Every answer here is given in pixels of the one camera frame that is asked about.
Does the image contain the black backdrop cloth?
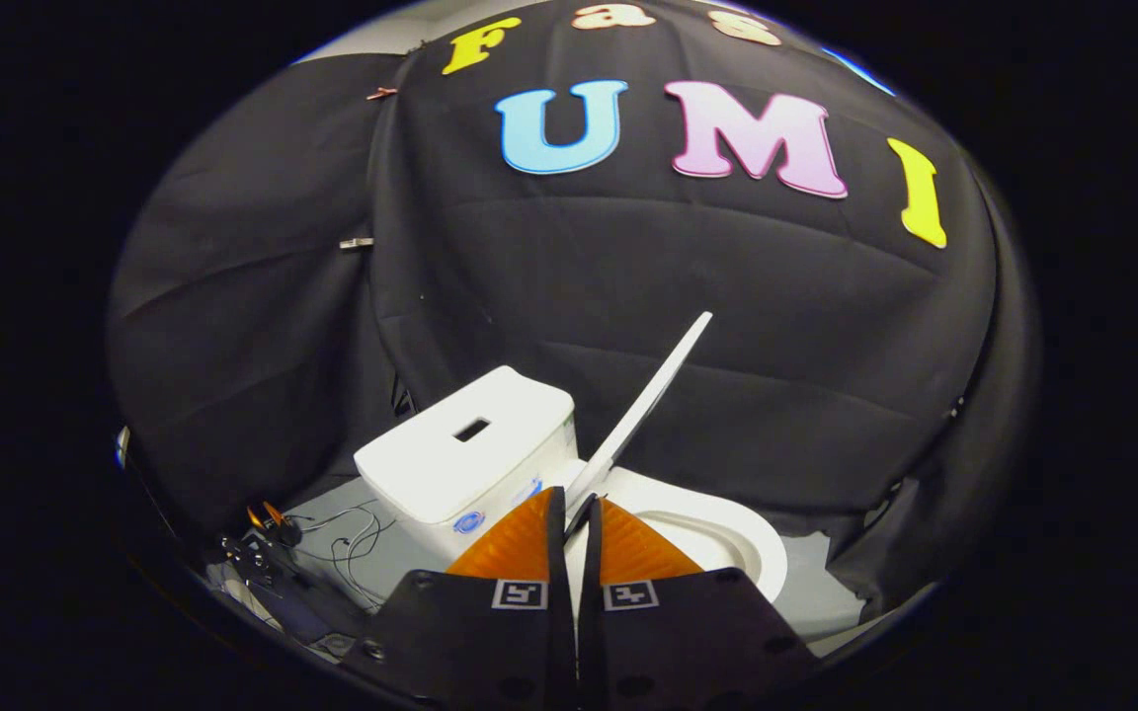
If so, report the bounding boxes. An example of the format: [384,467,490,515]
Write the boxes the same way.
[105,0,1042,621]

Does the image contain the orange black hand tool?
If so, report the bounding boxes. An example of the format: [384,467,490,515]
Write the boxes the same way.
[245,501,303,550]

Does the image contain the thin black floor cables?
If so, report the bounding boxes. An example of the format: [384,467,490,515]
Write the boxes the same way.
[287,502,398,609]

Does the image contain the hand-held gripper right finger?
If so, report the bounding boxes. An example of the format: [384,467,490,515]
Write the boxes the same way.
[577,497,819,711]

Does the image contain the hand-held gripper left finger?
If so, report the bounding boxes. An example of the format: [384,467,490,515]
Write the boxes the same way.
[342,487,580,711]

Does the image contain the white toilet lid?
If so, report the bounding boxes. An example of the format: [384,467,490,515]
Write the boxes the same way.
[564,311,714,541]

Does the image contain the white ceramic toilet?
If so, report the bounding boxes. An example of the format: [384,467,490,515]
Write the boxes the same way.
[354,365,789,605]

